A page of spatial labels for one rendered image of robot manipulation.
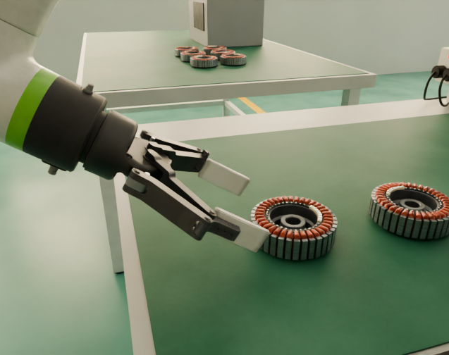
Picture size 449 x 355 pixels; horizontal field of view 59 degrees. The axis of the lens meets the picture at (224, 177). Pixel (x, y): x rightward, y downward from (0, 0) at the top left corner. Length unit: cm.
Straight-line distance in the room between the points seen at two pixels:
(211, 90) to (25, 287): 104
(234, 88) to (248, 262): 98
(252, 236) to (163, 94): 97
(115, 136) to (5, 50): 13
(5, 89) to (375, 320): 43
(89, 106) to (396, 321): 38
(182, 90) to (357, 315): 106
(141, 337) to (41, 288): 134
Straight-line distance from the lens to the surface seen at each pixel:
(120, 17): 448
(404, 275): 53
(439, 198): 64
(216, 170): 55
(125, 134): 44
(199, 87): 138
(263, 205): 55
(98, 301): 161
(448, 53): 125
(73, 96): 44
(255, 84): 144
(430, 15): 605
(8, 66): 45
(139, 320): 44
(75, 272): 177
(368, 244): 56
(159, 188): 41
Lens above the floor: 106
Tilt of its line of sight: 26 degrees down
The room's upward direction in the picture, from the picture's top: straight up
